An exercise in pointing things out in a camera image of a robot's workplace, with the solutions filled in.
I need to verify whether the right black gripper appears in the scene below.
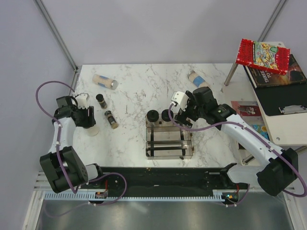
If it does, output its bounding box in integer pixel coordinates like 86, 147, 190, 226
175, 90, 206, 128

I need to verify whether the black knob-lid glass jar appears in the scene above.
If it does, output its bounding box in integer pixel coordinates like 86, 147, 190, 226
146, 110, 159, 127

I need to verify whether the clear three-slot organizer tray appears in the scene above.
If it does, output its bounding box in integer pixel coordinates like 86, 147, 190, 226
145, 113, 194, 160

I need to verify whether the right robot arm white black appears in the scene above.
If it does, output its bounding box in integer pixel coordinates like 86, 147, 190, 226
171, 87, 298, 196

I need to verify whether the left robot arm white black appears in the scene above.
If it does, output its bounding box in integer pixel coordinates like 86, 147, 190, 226
40, 93, 105, 194

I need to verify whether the lying black-cap spice bottle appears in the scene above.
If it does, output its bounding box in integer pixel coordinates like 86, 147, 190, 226
105, 110, 118, 129

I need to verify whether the upright black-cap spice bottle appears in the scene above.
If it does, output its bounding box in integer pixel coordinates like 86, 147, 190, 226
95, 94, 107, 109

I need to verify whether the right blue-label lying bottle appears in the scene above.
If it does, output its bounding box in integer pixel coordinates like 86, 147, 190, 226
188, 70, 210, 88

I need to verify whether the blue-label lying bottle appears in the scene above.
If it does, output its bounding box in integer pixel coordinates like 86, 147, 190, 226
188, 70, 210, 88
92, 74, 118, 90

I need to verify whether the left blue-label lying bottle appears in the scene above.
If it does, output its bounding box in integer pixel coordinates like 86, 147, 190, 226
92, 74, 118, 90

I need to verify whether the dark hardcover book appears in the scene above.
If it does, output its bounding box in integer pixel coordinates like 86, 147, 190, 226
243, 54, 307, 88

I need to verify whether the black clipboard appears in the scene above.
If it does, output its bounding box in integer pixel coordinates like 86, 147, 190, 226
254, 83, 307, 116

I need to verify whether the white side table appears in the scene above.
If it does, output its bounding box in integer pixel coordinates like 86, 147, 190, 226
224, 42, 307, 166

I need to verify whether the red children's book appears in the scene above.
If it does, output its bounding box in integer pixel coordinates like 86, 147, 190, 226
236, 39, 290, 75

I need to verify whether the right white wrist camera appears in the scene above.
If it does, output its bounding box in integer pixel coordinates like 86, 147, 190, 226
171, 92, 189, 110

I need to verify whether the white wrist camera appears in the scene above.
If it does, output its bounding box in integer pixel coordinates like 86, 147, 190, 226
171, 92, 189, 110
74, 93, 90, 109

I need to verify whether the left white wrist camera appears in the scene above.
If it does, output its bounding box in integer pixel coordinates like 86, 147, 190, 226
74, 93, 90, 109

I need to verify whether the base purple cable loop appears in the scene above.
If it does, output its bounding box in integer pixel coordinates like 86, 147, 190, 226
88, 172, 128, 207

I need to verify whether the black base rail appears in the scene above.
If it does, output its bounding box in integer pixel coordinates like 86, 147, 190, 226
82, 167, 248, 196

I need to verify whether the white slotted cable duct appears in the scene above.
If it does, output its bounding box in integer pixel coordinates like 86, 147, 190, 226
44, 190, 226, 202

